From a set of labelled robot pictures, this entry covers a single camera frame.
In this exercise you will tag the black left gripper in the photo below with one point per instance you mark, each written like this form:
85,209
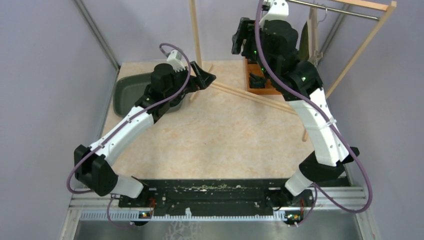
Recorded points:
205,78

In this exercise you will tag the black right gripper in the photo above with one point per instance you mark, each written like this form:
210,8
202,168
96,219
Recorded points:
246,30

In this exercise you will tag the green underwear with cream waistband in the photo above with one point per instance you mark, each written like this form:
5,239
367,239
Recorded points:
304,43

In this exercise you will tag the beige clip hanger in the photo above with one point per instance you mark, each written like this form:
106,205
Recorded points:
314,52

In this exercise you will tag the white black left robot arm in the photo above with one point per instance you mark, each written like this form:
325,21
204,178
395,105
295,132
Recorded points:
93,163

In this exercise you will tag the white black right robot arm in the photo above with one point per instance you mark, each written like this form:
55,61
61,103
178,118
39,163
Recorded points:
274,49

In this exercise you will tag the orange wooden compartment tray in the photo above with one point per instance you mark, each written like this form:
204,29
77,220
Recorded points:
253,67

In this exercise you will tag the dark rolled sock front left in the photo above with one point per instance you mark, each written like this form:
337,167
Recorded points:
256,81

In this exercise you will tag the grey-green plastic tub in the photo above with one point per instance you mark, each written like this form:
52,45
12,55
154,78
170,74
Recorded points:
127,96

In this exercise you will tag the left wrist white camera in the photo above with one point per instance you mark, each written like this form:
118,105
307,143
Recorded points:
174,59

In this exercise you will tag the wrist white camera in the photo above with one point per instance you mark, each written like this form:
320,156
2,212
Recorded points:
271,10
174,59

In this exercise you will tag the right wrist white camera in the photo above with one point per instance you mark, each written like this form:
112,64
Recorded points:
271,10

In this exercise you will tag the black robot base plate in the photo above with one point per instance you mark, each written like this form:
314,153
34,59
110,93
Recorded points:
216,197

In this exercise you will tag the aluminium front rail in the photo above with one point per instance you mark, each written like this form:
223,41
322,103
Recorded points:
95,208

